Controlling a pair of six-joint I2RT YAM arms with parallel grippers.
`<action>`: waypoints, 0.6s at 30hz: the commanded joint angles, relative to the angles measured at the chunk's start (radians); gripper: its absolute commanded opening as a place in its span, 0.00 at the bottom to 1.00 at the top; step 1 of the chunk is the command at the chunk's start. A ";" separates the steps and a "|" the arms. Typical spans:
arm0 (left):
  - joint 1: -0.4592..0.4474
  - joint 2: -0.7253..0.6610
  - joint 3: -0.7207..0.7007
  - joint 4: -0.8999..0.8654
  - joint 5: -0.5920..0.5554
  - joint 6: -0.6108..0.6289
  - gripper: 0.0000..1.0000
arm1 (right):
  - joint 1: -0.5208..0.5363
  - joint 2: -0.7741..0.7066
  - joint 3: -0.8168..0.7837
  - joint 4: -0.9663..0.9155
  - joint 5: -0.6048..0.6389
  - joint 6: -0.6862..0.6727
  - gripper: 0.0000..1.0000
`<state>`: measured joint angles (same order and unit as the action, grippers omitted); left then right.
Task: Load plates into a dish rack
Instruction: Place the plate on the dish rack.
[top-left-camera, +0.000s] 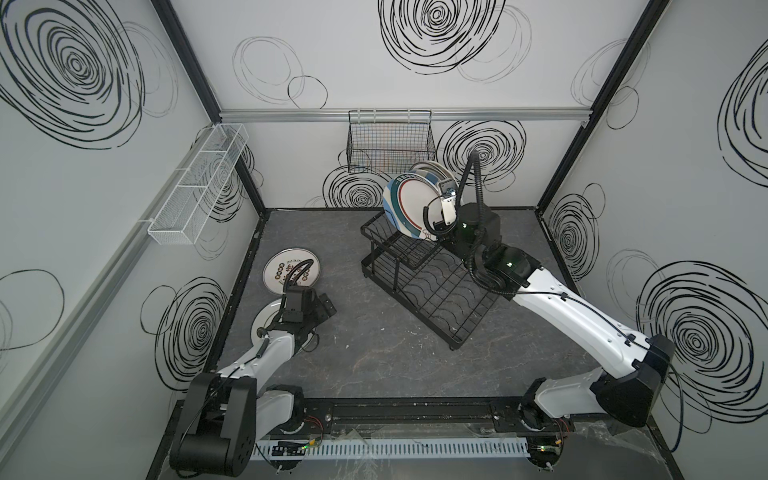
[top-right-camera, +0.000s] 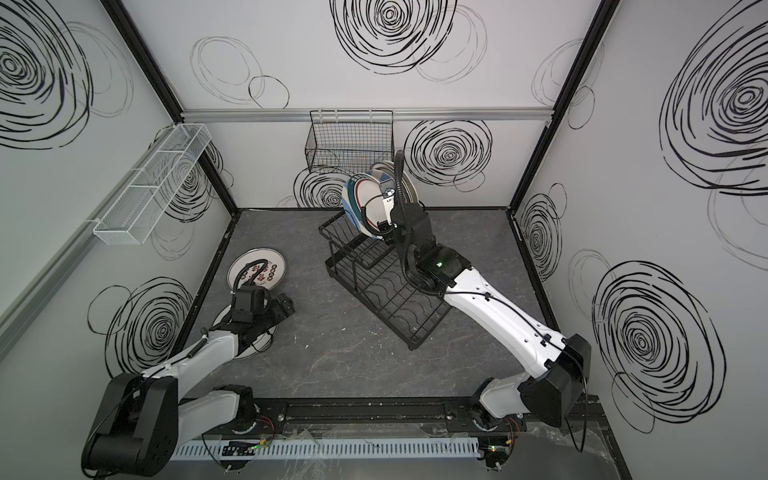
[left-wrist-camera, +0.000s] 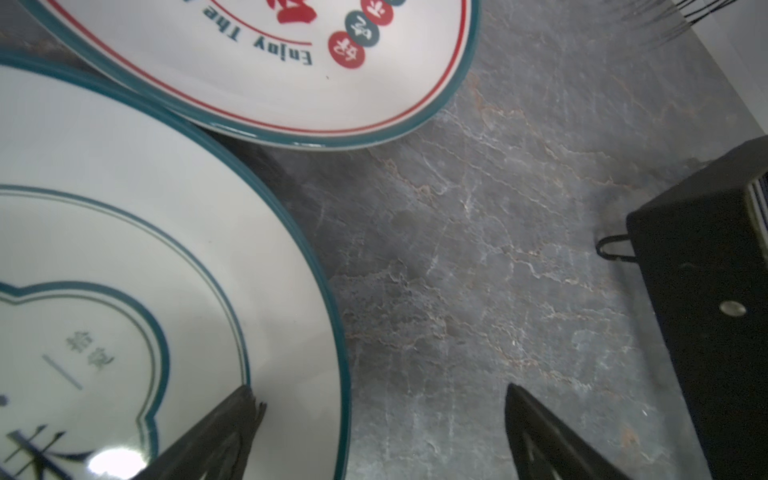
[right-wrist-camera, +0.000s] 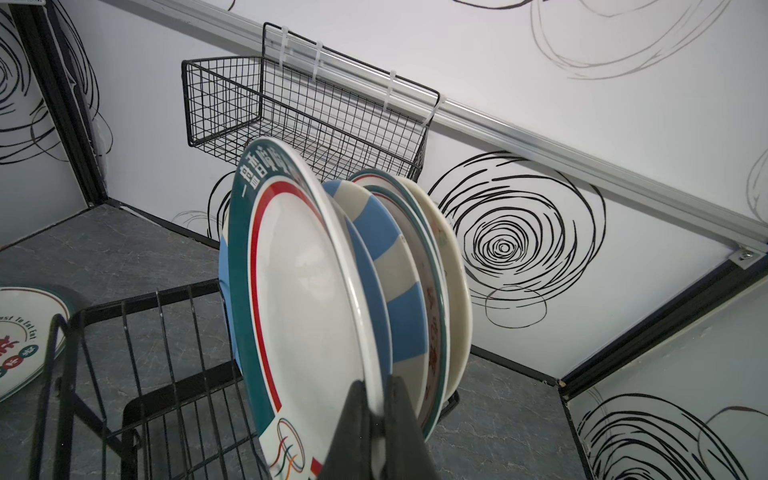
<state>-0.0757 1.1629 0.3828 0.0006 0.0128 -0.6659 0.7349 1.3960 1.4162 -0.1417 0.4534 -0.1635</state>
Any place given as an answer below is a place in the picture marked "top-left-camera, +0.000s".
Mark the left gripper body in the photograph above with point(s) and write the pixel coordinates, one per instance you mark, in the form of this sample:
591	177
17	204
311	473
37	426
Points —
317	313

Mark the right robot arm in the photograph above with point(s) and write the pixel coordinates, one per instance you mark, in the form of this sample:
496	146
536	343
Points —
632	366

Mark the white plate black outline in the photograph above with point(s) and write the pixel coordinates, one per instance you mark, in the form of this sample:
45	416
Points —
263	319

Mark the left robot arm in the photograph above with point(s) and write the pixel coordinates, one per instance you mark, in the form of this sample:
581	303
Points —
244	380

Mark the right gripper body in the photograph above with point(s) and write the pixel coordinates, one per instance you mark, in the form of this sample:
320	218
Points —
454	233

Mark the cream floral plate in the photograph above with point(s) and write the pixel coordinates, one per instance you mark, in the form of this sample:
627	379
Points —
434	173

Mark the red green rimmed plate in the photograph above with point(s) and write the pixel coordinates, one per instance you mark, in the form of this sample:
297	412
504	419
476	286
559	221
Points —
404	199

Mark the white plate red characters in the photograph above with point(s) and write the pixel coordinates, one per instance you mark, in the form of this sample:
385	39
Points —
284	262

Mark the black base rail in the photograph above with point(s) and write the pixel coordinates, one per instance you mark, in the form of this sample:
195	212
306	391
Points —
432	414

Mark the black wire dish rack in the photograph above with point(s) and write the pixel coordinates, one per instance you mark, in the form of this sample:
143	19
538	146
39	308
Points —
430	282

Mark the white mesh wall shelf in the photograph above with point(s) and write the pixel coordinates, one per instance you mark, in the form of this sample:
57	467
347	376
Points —
184	214

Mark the black wire wall basket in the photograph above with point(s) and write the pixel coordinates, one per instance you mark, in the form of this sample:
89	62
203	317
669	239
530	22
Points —
388	141

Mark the white slotted cable duct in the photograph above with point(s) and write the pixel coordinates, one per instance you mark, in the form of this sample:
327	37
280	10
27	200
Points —
426	448

